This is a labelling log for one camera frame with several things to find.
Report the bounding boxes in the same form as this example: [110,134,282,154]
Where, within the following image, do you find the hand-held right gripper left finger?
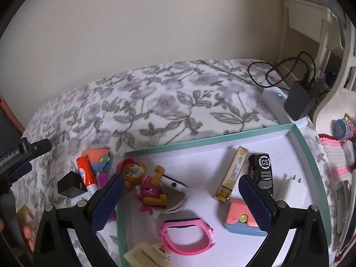
[33,172,125,267]

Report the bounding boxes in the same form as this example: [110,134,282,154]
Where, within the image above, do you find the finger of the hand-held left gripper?
[4,162,33,186]
[29,138,53,157]

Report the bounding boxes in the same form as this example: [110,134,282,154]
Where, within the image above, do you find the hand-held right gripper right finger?
[239,174,330,267]

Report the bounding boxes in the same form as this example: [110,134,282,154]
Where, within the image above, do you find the pink and blue block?
[224,199,267,237]

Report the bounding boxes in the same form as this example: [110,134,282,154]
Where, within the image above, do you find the black toy car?
[247,152,274,195]

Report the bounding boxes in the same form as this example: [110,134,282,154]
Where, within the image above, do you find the gold rectangular case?
[214,145,249,202]

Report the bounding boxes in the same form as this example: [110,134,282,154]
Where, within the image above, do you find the black charger plug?
[57,171,88,199]

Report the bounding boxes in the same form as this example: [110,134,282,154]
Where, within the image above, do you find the white charger plug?
[274,175,308,209]

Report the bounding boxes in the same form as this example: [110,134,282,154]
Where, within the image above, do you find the dog toy figure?
[116,157,170,214]

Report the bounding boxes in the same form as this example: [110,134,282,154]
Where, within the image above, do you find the white box with teal rim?
[117,122,333,267]

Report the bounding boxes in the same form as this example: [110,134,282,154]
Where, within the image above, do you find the cream hair clip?
[123,242,173,267]

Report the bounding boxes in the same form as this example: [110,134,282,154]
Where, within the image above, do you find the pink watch band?
[159,217,216,255]

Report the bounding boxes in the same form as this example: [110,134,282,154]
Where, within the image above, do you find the person's left hand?
[17,204,36,253]

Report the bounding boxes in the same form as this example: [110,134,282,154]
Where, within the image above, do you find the purple translucent case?
[98,171,117,221]

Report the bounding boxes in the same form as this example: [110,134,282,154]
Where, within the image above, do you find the dark panel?
[0,97,25,152]

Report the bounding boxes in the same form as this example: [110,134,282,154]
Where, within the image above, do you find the red toothpaste tube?
[76,156,98,194]

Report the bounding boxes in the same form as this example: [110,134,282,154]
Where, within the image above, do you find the orange and blue sharpener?
[81,148,114,173]

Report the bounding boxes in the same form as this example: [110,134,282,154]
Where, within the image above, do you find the pink knitted cloth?
[318,133,354,178]

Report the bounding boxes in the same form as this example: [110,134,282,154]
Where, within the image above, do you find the white power strip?
[261,87,309,125]

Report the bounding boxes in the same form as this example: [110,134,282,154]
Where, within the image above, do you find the floral blanket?
[11,59,331,267]

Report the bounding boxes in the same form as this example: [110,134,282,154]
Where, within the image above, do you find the small white case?
[343,140,356,164]

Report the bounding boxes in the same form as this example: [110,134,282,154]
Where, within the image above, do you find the black power adapter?
[284,81,313,121]

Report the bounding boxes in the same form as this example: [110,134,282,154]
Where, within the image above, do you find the white shelf unit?
[278,0,356,95]

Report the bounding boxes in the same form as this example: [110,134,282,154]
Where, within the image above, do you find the black cable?
[247,51,318,92]

